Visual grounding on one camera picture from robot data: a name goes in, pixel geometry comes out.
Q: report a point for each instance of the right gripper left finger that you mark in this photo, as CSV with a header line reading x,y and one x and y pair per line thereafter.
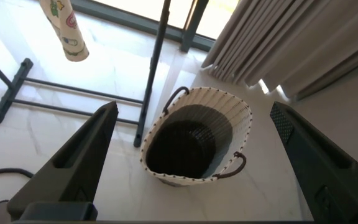
x,y
67,180

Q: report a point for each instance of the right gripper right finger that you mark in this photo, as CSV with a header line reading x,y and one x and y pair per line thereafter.
x,y
331,180

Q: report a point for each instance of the cream printed garment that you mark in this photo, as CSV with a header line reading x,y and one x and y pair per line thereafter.
x,y
67,34

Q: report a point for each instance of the white laundry basket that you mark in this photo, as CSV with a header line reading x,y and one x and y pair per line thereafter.
x,y
222,105

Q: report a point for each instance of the black clothes rack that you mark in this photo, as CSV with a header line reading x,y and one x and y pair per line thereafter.
x,y
154,62

